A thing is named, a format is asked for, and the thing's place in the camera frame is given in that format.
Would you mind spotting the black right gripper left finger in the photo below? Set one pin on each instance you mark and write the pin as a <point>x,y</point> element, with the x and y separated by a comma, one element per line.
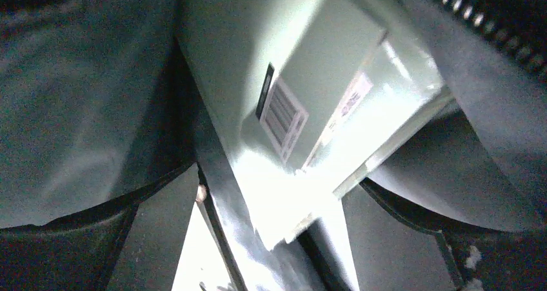
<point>133,242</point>

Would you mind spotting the dark red book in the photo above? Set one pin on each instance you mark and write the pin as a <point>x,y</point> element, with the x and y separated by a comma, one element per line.
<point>298,265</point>

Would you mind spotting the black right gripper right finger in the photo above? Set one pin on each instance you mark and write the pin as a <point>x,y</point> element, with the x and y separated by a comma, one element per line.
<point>398,245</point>

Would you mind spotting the black student backpack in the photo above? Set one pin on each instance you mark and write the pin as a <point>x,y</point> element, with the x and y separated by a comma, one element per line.
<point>95,104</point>

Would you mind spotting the grey notebook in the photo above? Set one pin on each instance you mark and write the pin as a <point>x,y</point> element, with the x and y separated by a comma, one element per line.
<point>308,96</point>

